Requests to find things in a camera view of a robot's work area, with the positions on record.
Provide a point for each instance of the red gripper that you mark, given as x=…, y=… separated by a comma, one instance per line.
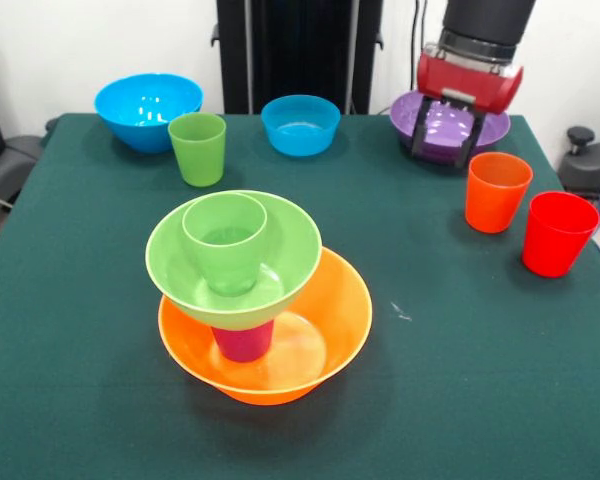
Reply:
x=465, y=82

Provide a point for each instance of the purple bowl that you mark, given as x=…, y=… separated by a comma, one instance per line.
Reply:
x=445, y=130

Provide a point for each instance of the small blue bowl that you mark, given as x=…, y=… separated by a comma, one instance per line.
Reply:
x=300, y=137

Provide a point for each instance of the green bowl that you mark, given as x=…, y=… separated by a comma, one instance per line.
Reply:
x=295, y=240

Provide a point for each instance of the orange bowl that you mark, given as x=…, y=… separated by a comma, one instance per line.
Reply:
x=345, y=310

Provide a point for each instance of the stepped green cup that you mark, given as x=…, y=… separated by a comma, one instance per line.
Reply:
x=225, y=250

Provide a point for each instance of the purple cup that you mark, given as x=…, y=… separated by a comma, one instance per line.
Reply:
x=242, y=345

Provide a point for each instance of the large blue bowl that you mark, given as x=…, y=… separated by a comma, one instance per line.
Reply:
x=145, y=110

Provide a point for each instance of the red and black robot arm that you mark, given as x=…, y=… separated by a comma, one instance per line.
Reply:
x=485, y=22

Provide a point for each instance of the orange cup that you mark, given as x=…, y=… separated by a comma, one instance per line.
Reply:
x=492, y=205

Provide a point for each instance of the grey base with knob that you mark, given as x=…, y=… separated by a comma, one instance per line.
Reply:
x=595, y=165

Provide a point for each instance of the red cup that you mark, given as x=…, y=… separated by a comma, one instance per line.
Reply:
x=555, y=250

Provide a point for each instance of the plain green cup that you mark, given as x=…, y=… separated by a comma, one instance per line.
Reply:
x=197, y=155

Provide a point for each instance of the dark green table cloth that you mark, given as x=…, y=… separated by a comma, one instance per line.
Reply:
x=80, y=375

